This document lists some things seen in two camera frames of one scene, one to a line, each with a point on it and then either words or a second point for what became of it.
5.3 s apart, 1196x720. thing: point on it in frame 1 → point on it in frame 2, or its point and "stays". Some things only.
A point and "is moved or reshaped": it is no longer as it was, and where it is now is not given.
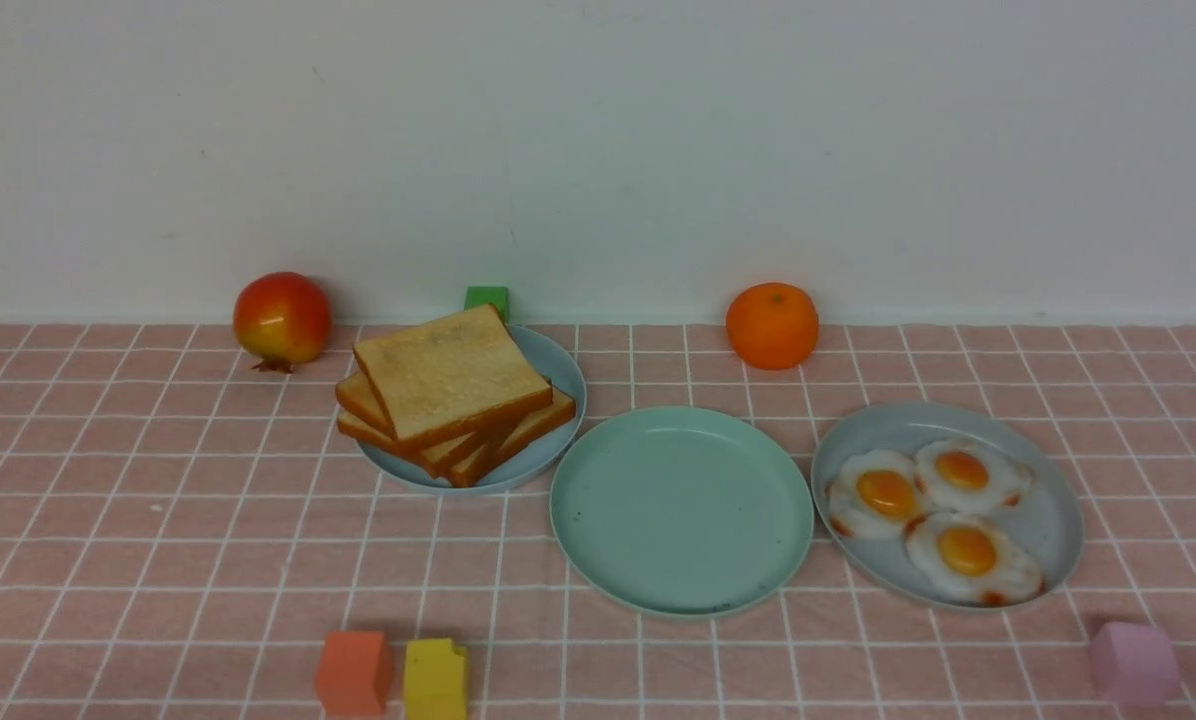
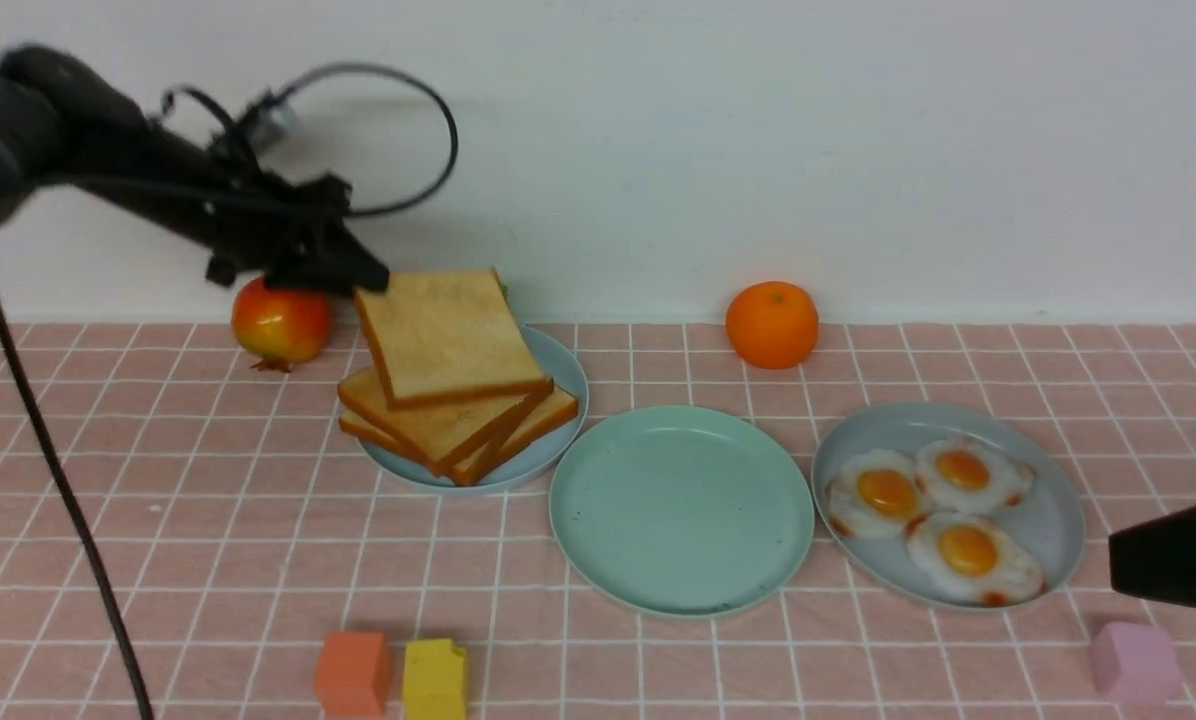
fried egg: (875, 495) stays
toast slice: (451, 374) is moved or reshaped
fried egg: (958, 473) stays
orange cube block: (355, 673) stays
